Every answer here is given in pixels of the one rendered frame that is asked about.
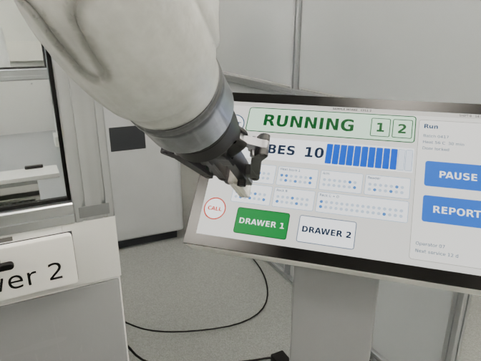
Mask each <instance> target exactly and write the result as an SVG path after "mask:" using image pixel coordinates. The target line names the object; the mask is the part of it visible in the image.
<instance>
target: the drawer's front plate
mask: <svg viewBox="0 0 481 361"><path fill-rule="evenodd" d="M8 261H12V262H14V268H13V269H12V270H8V271H2V272H0V281H1V279H3V285H2V292H0V301H3V300H6V299H11V298H15V297H20V296H24V295H27V294H33V293H36V292H41V291H45V290H48V289H53V288H57V287H63V286H66V285H69V284H74V283H77V282H78V274H77V265H76V259H75V254H74V245H73V240H72V235H71V233H63V234H57V235H52V236H45V237H41V238H37V239H30V240H26V241H19V242H15V243H10V244H4V245H0V262H1V263H4V262H8ZM52 263H59V264H60V265H61V269H60V270H59V271H58V273H57V274H56V275H55V277H58V276H62V277H63V278H60V279H54V280H51V281H50V278H51V277H52V276H53V274H54V273H55V272H56V270H57V269H58V266H57V265H52V266H50V267H48V265H49V264H52ZM33 271H36V273H34V274H32V275H31V276H30V279H31V285H29V281H28V277H27V273H29V274H31V273H32V272H33ZM15 275H19V276H21V277H22V279H23V281H20V282H16V283H13V284H11V285H12V286H14V287H18V286H21V285H23V287H20V288H18V289H13V288H11V287H10V286H9V279H10V278H11V277H12V276H15Z"/></svg>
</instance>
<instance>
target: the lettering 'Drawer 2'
mask: <svg viewBox="0 0 481 361"><path fill-rule="evenodd" d="M52 265H57V266H58V269H57V270H56V272H55V273H54V274H53V276H52V277H51V278H50V281H51V280H54V279H60V278H63V277H62V276H58V277H55V275H56V274H57V273H58V271H59V270H60V269H61V265H60V264H59V263H52V264H49V265H48V267H50V266H52ZM34 273H36V271H33V272H32V273H31V274H29V273H27V277H28V281H29V285H31V279H30V276H31V275H32V274H34ZM14 277H19V278H20V280H17V281H12V282H11V280H12V279H13V278H14ZM20 281H23V279H22V277H21V276H19V275H15V276H12V277H11V278H10V279H9V286H10V287H11V288H13V289H18V288H20V287H23V285H21V286H18V287H14V286H12V285H11V284H13V283H16V282H20ZM2 285H3V279H1V281H0V292H2Z"/></svg>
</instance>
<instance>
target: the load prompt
mask: <svg viewBox="0 0 481 361"><path fill-rule="evenodd" d="M416 126H417V116H408V115H383V114H370V113H357V112H332V111H320V110H295V109H282V108H269V107H250V109H249V113H248V119H247V123H246V128H245V130H246V131H253V132H263V133H282V134H292V135H311V136H321V137H331V138H350V139H360V140H378V141H389V142H399V143H415V135H416Z"/></svg>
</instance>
